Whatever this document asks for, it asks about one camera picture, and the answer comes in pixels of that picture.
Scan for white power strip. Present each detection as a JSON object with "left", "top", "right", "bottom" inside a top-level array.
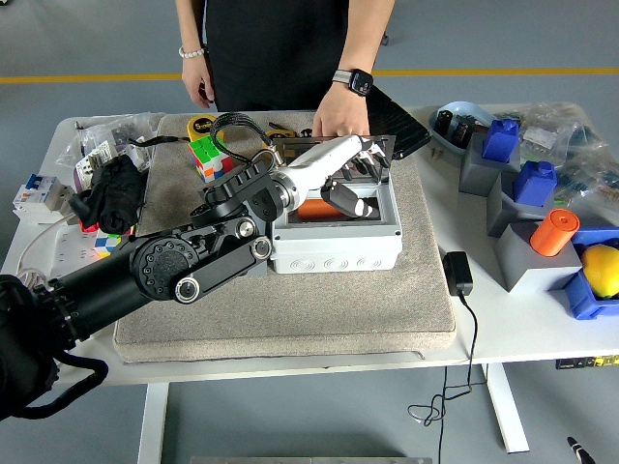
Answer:
[{"left": 47, "top": 226, "right": 139, "bottom": 272}]

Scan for blue plastic bin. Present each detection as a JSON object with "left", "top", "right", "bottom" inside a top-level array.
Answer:
[{"left": 560, "top": 226, "right": 619, "bottom": 321}]

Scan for yellow lemon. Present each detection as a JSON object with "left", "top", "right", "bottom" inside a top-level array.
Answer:
[{"left": 579, "top": 244, "right": 619, "bottom": 299}]

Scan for light blue bowl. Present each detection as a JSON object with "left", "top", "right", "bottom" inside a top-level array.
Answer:
[{"left": 428, "top": 100, "right": 499, "bottom": 159}]

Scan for clear plastic bags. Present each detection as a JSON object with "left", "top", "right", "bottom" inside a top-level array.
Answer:
[{"left": 55, "top": 111, "right": 168, "bottom": 170}]

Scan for black adapter cord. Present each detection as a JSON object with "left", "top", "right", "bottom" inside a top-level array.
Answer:
[{"left": 407, "top": 292, "right": 490, "bottom": 464}]

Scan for clear bag of parts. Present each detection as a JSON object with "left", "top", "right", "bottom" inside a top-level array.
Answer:
[{"left": 519, "top": 100, "right": 608, "bottom": 163}]

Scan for person's left hand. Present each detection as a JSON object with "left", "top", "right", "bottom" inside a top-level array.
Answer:
[{"left": 311, "top": 81, "right": 372, "bottom": 141}]

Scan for clear bag of dark components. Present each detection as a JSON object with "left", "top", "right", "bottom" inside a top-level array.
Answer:
[{"left": 555, "top": 139, "right": 619, "bottom": 228}]

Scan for black power adapter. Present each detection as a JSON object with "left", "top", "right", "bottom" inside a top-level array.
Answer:
[{"left": 442, "top": 250, "right": 475, "bottom": 297}]

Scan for black hard case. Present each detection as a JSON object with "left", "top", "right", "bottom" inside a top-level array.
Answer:
[{"left": 365, "top": 84, "right": 432, "bottom": 160}]

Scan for small Rubik's cube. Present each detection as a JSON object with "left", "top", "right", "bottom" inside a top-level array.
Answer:
[{"left": 92, "top": 232, "right": 123, "bottom": 256}]

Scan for white breaker in purple package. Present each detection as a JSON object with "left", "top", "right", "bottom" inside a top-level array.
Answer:
[{"left": 73, "top": 139, "right": 117, "bottom": 192}]

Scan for blue bottle-shaped block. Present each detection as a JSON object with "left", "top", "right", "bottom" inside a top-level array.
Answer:
[
  {"left": 512, "top": 159, "right": 557, "bottom": 207},
  {"left": 482, "top": 118, "right": 521, "bottom": 163}
]

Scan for white cable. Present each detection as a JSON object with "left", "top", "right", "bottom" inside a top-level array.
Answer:
[{"left": 17, "top": 212, "right": 81, "bottom": 291}]

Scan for black table height controller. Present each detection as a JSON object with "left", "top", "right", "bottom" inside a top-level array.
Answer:
[{"left": 554, "top": 355, "right": 619, "bottom": 371}]

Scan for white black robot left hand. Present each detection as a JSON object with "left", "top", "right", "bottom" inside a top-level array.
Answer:
[{"left": 287, "top": 134, "right": 392, "bottom": 219}]

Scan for small black plug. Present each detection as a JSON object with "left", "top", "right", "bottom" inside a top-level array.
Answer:
[
  {"left": 434, "top": 109, "right": 457, "bottom": 134},
  {"left": 454, "top": 119, "right": 479, "bottom": 146}
]

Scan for orange cylinder battery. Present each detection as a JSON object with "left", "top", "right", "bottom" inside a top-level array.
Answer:
[
  {"left": 529, "top": 208, "right": 580, "bottom": 257},
  {"left": 297, "top": 197, "right": 342, "bottom": 221}
]

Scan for grey holder block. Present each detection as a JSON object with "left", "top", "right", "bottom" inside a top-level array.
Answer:
[
  {"left": 493, "top": 221, "right": 584, "bottom": 294},
  {"left": 486, "top": 171, "right": 557, "bottom": 239},
  {"left": 457, "top": 130, "right": 523, "bottom": 198}
]

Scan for black cloth bundle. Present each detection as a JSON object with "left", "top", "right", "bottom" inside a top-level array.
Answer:
[{"left": 70, "top": 154, "right": 147, "bottom": 236}]

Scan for person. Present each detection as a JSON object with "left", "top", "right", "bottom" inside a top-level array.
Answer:
[{"left": 202, "top": 0, "right": 378, "bottom": 113}]

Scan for yellow black tape measure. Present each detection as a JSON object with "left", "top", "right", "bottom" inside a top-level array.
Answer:
[
  {"left": 187, "top": 115, "right": 221, "bottom": 144},
  {"left": 263, "top": 128, "right": 297, "bottom": 151}
]

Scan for person's right hand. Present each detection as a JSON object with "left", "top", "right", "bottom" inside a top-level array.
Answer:
[{"left": 181, "top": 52, "right": 217, "bottom": 109}]

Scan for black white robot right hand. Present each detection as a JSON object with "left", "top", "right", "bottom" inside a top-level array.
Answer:
[{"left": 566, "top": 436, "right": 594, "bottom": 464}]

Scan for black lanyard strap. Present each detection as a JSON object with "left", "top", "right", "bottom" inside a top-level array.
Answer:
[{"left": 129, "top": 134, "right": 191, "bottom": 147}]

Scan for white blue circuit breaker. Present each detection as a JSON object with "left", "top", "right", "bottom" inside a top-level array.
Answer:
[{"left": 12, "top": 172, "right": 74, "bottom": 226}]

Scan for grey electrical box with lid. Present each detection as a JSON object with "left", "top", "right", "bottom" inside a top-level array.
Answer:
[{"left": 268, "top": 133, "right": 405, "bottom": 276}]

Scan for large Rubik's cube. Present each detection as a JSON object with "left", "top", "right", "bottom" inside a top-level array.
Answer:
[{"left": 187, "top": 134, "right": 236, "bottom": 184}]

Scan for black smart watch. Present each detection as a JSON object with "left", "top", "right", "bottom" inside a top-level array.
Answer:
[{"left": 332, "top": 68, "right": 376, "bottom": 98}]

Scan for grey-brown mat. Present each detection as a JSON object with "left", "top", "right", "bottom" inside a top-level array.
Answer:
[{"left": 113, "top": 111, "right": 459, "bottom": 364}]

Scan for white table leg with foot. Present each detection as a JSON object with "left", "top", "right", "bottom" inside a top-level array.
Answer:
[{"left": 481, "top": 362, "right": 531, "bottom": 454}]

